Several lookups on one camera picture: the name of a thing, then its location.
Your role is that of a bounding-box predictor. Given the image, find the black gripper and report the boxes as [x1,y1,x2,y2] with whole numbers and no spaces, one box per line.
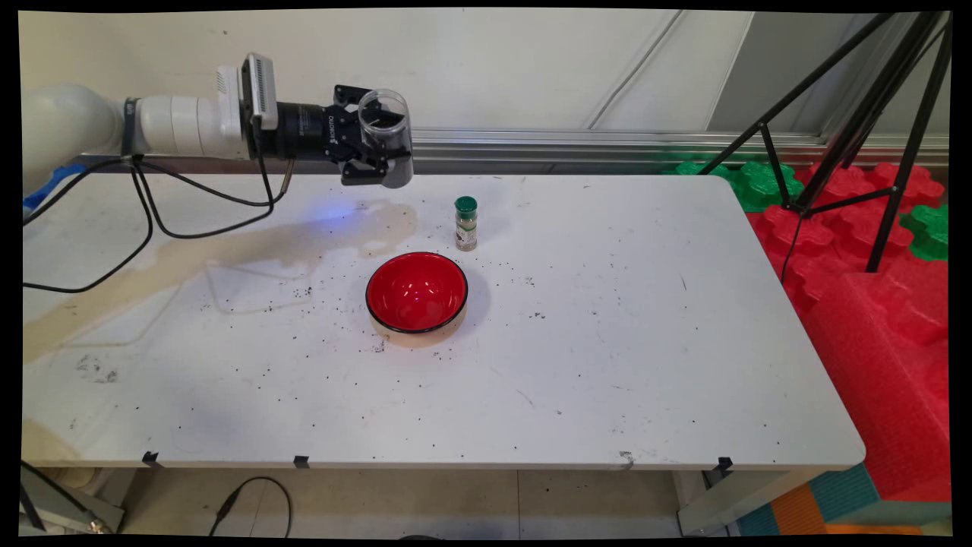
[273,85,396,187]

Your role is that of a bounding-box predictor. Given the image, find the clear jar with black granules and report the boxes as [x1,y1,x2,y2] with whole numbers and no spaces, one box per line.
[357,89,415,189]

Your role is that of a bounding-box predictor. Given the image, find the green-capped spice bottle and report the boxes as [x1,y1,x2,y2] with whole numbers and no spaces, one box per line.
[454,196,479,252]

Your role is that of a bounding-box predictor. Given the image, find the red bowl with black rim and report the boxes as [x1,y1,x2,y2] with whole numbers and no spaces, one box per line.
[365,251,469,335]

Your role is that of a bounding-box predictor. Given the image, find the blue tape strip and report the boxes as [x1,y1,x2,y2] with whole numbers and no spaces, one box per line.
[23,163,88,221]

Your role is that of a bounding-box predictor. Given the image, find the large green foam puzzle piece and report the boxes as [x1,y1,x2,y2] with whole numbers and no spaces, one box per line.
[664,160,804,213]

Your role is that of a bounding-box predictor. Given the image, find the red foam puzzle pieces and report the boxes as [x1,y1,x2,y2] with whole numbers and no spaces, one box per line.
[746,162,947,320]

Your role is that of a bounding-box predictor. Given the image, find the black tripod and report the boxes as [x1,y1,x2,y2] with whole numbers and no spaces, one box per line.
[697,11,952,286]

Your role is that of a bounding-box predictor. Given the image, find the grey table leg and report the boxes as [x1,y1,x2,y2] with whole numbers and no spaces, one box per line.
[678,470,825,536]

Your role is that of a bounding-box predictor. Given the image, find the large red foam block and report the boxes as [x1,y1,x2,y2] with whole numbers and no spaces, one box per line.
[801,258,951,502]

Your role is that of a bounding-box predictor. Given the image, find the small green foam puzzle piece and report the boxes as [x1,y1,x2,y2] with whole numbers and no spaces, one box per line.
[900,204,950,261]

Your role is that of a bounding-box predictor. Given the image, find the orange foam mat tile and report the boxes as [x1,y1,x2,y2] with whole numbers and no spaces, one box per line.
[771,482,830,536]

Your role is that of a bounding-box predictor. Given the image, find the teal foam mat tile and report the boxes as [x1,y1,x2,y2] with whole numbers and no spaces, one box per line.
[740,463,882,536]

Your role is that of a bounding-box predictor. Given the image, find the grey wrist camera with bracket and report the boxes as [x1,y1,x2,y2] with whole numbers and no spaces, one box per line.
[216,53,278,134]

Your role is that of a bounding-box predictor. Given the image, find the aluminium rail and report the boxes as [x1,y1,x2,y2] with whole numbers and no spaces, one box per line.
[72,125,950,175]

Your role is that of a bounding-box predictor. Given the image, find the white wall cable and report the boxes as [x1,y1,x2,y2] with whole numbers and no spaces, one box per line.
[585,11,688,130]

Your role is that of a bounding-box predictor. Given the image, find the black floor cable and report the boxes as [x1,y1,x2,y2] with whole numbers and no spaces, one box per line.
[209,476,293,539]

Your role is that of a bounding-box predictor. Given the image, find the black cable with metal connector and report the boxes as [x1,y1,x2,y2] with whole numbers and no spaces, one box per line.
[21,460,109,534]

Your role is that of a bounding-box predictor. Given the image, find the grey table frame beam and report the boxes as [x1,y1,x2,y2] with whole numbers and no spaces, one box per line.
[19,467,126,534]

